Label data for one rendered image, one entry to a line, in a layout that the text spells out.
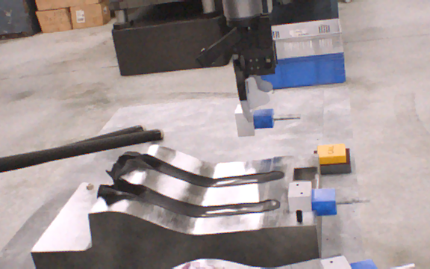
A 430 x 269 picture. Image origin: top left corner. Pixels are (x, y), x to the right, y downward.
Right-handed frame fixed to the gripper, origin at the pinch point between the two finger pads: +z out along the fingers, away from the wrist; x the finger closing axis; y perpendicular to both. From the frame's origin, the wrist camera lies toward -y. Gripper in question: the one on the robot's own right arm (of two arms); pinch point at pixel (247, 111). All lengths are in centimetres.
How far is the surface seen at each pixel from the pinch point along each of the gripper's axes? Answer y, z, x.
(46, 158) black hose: -46.1, 5.8, -3.5
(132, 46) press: -149, 70, 357
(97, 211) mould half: -21.1, 1.6, -35.9
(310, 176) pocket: 12.8, 8.1, -15.7
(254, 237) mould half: 4.4, 7.8, -36.1
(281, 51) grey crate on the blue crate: -21, 69, 289
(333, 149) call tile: 16.8, 11.3, 2.4
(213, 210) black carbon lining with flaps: -3.6, 7.0, -28.1
